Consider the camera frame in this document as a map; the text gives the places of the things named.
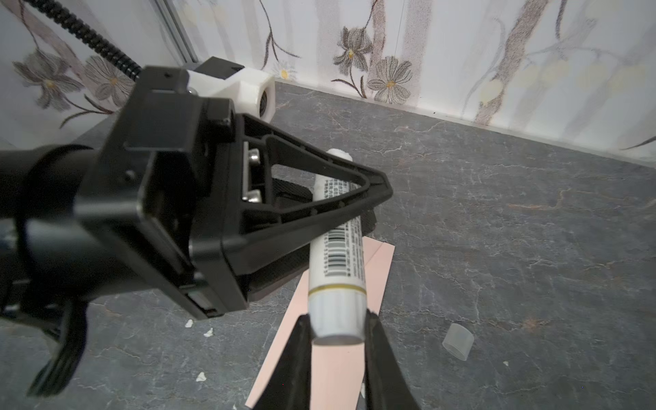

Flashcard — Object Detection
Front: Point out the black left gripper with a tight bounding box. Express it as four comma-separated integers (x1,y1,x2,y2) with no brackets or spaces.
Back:
73,67,393,319

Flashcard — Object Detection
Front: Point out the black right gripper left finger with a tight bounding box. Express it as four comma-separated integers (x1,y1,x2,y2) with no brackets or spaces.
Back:
253,314,313,410

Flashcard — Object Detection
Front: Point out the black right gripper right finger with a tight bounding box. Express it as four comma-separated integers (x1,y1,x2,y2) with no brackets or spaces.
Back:
364,310,420,410

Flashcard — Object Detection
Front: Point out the pink paper envelope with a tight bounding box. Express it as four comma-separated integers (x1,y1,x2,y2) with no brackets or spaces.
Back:
246,237,395,410

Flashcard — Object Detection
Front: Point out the clear glue stick cap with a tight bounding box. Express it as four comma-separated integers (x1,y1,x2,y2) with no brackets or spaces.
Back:
442,323,475,361

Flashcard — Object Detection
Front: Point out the white glue stick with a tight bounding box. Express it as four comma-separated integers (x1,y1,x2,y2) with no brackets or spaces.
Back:
306,148,369,347

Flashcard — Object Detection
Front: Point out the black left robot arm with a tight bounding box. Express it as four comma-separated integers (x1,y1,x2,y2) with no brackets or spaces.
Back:
1,1,393,397

